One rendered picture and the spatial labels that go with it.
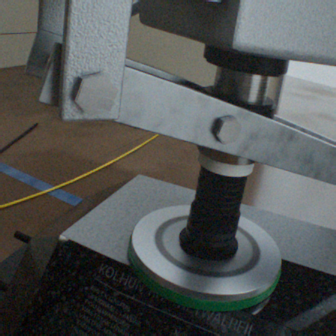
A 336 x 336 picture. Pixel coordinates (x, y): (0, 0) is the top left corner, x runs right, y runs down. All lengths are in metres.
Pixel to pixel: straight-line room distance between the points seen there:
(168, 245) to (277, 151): 0.20
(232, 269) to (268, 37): 0.30
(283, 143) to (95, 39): 0.25
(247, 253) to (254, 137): 0.19
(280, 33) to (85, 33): 0.16
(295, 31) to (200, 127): 0.13
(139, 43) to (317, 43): 6.01
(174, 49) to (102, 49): 5.76
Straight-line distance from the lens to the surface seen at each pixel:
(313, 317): 0.53
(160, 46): 6.17
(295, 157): 0.48
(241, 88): 0.44
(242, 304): 0.50
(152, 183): 0.75
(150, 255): 0.51
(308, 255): 0.65
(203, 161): 0.48
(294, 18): 0.35
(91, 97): 0.29
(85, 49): 0.30
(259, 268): 0.53
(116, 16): 0.30
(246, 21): 0.32
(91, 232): 0.59
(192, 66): 5.94
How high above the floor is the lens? 1.18
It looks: 24 degrees down
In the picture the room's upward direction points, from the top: 9 degrees clockwise
